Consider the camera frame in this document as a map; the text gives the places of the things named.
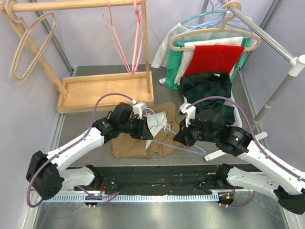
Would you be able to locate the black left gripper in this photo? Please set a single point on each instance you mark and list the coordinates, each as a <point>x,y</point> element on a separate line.
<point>143,132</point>

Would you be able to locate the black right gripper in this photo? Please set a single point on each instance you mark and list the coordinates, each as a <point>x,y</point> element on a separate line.
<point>183,135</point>

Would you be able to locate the tan skirt with white lining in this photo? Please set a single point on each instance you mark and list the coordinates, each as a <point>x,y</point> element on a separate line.
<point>163,143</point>

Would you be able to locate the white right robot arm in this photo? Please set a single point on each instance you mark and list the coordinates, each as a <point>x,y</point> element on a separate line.
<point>280,181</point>

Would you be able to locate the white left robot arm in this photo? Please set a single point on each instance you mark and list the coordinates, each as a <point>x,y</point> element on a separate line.
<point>49,173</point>

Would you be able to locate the pink hanger left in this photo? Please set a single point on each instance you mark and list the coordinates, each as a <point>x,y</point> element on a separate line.
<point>115,39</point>

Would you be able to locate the pink hanger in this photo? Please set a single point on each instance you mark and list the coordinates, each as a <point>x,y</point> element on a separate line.
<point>137,50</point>
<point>115,39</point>

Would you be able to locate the wooden hanger rack with tray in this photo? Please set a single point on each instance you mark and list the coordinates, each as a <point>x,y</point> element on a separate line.
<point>83,93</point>

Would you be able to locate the beige wooden hanger with clothes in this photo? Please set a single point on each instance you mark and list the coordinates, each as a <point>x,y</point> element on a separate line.
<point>223,29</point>

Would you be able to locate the pink hanger right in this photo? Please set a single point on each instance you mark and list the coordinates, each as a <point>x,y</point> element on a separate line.
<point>137,50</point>

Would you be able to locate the teal hanger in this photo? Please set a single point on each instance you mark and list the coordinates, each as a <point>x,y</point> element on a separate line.
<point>201,15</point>

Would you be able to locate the dark green plaid garment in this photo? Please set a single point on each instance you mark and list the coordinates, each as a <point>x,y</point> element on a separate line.
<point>201,85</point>

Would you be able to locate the white plastic basket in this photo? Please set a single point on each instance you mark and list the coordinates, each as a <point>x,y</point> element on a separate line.
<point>238,121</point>

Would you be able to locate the red cloth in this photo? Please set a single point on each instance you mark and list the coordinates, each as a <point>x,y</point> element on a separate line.
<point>213,58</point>

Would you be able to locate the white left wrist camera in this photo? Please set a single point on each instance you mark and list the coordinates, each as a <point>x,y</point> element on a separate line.
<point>138,109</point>

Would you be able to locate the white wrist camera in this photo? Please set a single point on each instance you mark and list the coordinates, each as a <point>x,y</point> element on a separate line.
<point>138,109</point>
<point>188,111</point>

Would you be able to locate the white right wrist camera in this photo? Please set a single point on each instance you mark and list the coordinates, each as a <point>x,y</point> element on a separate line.
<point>188,111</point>

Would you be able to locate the white slotted cable duct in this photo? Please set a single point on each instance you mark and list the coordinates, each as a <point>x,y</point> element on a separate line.
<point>82,197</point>

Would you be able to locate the blue hanger on rail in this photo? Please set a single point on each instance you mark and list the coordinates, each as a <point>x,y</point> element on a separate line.
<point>209,6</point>

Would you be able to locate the metal clothes rail stand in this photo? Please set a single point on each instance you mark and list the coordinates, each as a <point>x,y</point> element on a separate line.
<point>270,86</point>

